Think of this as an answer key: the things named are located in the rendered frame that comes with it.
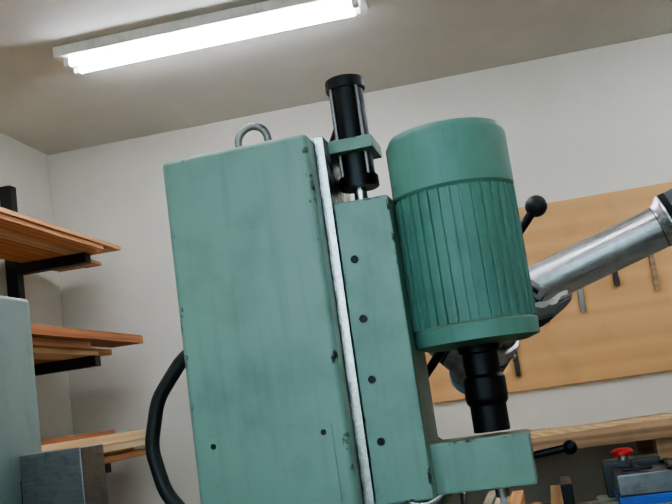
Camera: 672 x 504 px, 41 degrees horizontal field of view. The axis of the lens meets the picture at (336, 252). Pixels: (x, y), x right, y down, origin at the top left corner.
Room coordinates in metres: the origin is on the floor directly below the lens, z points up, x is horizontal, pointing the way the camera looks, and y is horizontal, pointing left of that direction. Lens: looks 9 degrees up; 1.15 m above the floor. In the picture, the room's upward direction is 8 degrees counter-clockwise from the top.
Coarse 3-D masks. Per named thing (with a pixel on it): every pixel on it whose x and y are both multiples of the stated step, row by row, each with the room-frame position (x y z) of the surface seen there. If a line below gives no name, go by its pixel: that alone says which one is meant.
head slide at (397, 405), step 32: (352, 224) 1.24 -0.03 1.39; (384, 224) 1.23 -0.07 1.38; (352, 256) 1.24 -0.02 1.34; (384, 256) 1.23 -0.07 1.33; (352, 288) 1.24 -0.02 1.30; (384, 288) 1.23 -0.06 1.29; (352, 320) 1.24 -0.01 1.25; (384, 320) 1.23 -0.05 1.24; (384, 352) 1.24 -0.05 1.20; (416, 352) 1.27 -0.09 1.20; (384, 384) 1.24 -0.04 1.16; (416, 384) 1.23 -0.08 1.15; (384, 416) 1.24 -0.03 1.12; (416, 416) 1.23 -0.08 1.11; (384, 448) 1.24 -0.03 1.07; (416, 448) 1.23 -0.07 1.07; (384, 480) 1.24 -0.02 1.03; (416, 480) 1.23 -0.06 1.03
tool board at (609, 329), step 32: (608, 192) 4.36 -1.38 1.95; (640, 192) 4.34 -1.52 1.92; (544, 224) 4.41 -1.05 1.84; (576, 224) 4.39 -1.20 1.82; (608, 224) 4.36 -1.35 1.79; (544, 256) 4.42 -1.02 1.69; (608, 288) 4.37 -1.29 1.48; (640, 288) 4.35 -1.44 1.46; (576, 320) 4.40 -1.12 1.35; (608, 320) 4.38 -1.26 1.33; (640, 320) 4.35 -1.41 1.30; (544, 352) 4.43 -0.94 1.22; (576, 352) 4.41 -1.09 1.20; (608, 352) 4.38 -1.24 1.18; (640, 352) 4.36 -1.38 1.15; (448, 384) 4.51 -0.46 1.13; (512, 384) 4.46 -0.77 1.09; (544, 384) 4.43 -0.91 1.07
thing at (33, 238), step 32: (0, 192) 4.31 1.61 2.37; (0, 224) 3.45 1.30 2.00; (32, 224) 3.59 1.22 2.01; (0, 256) 4.07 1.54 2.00; (32, 256) 4.17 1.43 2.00; (64, 256) 4.26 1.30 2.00; (64, 352) 3.93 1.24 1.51; (96, 352) 4.25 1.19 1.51; (64, 448) 3.77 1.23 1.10; (128, 448) 4.33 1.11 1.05
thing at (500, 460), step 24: (504, 432) 1.28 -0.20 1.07; (528, 432) 1.25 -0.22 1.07; (432, 456) 1.26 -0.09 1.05; (456, 456) 1.25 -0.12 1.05; (480, 456) 1.25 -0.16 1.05; (504, 456) 1.24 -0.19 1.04; (528, 456) 1.23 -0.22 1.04; (456, 480) 1.26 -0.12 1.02; (480, 480) 1.25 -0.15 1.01; (504, 480) 1.24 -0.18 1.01; (528, 480) 1.24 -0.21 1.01
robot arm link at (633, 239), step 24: (648, 216) 1.73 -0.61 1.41; (600, 240) 1.76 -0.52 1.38; (624, 240) 1.74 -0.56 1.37; (648, 240) 1.73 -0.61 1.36; (552, 264) 1.79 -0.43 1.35; (576, 264) 1.77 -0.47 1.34; (600, 264) 1.76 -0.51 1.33; (624, 264) 1.77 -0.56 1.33; (552, 288) 1.79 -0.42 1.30; (576, 288) 1.80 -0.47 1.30
